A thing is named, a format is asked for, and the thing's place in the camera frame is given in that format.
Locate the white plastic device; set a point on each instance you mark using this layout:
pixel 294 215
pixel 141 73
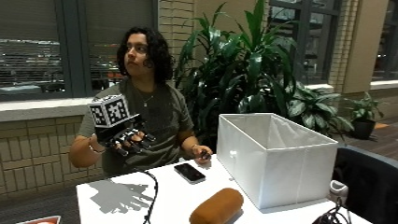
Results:
pixel 337 189

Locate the small black object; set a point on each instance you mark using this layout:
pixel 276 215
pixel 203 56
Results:
pixel 204 154

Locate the brown bread loaf plush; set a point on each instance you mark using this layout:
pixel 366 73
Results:
pixel 216 207

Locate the white marker cube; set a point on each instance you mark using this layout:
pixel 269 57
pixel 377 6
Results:
pixel 109 110

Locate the small potted plant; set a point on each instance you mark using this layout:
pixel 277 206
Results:
pixel 365 109

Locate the large dark-framed window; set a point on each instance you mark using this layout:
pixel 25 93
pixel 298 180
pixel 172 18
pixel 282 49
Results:
pixel 37 46

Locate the narrow dark-framed window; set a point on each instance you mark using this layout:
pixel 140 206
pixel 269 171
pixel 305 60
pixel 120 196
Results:
pixel 310 40

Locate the broad-leaf green plant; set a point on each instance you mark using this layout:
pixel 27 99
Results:
pixel 314 109

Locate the dark-framed window with sill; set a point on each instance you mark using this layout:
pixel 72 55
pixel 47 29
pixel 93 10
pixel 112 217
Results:
pixel 388 43

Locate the dark chair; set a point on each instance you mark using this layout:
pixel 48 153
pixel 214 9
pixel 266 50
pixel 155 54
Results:
pixel 369 186

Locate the black smartphone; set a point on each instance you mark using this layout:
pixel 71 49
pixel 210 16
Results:
pixel 189 172

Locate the tall green leafy plant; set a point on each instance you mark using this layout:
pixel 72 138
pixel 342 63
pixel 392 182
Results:
pixel 240 62

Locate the red and white object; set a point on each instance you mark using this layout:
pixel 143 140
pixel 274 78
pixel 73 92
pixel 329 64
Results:
pixel 41 220

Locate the the person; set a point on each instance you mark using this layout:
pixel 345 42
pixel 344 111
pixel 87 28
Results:
pixel 165 115

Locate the black plant pot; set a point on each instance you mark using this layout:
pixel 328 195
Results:
pixel 364 129

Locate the white fabric storage box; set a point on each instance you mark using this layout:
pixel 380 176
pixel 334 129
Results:
pixel 276 161

